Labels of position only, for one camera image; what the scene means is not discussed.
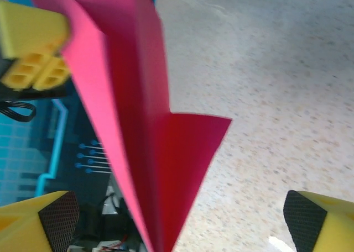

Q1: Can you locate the thin black wire loop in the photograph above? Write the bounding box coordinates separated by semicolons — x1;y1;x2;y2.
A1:
0;99;37;123

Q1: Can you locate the pink square paper sheet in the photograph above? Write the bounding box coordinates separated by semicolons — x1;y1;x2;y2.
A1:
23;0;233;252

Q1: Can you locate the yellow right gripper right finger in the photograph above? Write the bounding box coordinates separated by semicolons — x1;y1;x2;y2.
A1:
284;190;354;252

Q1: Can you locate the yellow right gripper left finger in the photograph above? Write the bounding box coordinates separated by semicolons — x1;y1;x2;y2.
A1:
0;190;80;252

